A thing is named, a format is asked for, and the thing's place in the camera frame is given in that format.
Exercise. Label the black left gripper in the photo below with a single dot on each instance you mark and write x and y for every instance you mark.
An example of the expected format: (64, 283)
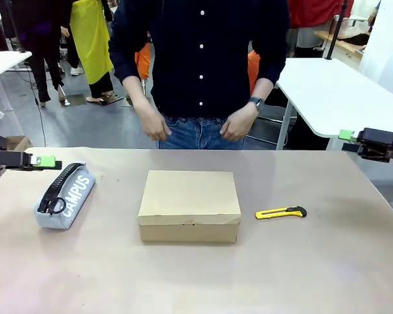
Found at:
(6, 158)

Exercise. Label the brown cardboard box with lid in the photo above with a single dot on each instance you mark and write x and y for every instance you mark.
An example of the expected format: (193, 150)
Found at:
(190, 196)

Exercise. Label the person's left forearm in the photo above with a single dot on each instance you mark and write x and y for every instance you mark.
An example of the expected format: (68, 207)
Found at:
(262, 90)

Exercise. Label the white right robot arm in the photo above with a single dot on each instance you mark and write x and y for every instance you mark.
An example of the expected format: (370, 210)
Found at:
(388, 42)

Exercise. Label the person's right forearm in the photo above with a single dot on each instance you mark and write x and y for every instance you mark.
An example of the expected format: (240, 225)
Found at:
(139, 93)

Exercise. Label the small open cardboard floor box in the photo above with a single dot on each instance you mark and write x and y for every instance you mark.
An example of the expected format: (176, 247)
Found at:
(19, 143)

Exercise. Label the person's right hand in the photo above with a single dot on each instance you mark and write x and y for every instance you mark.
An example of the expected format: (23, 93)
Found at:
(155, 126)

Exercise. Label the person's left hand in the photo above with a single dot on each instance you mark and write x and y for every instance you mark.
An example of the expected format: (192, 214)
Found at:
(237, 126)

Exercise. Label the grey Campus pencil case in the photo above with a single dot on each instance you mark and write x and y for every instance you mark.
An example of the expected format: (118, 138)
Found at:
(75, 196)

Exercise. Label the white table with rounded corner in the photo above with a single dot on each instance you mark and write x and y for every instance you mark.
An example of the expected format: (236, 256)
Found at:
(330, 98)

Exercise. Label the wooden workbench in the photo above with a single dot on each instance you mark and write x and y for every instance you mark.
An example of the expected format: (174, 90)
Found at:
(344, 44)

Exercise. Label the white table with white leg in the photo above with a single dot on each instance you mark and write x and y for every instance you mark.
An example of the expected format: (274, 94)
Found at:
(3, 65)

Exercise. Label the black stand pole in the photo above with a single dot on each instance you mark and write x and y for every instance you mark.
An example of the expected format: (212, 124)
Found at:
(335, 29)

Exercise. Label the figure in black clothes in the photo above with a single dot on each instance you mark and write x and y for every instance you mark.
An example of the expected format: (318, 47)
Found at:
(42, 39)

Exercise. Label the yellow and black utility knife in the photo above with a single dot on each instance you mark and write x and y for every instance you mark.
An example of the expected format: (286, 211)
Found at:
(272, 214)

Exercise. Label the black wristband watch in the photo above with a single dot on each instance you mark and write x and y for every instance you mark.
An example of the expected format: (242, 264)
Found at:
(257, 103)

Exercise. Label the figure in yellow apron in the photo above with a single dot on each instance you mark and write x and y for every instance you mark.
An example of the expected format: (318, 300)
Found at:
(91, 39)

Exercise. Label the orange chair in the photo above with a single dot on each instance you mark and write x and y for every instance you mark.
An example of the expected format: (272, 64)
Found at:
(253, 72)

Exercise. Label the person in red top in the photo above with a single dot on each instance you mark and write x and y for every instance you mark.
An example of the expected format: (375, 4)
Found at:
(314, 13)

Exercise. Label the blue jeans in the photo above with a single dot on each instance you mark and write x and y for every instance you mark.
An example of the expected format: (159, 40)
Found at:
(199, 134)

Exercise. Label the dark navy button shirt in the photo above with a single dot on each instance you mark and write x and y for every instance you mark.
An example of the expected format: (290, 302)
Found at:
(199, 49)

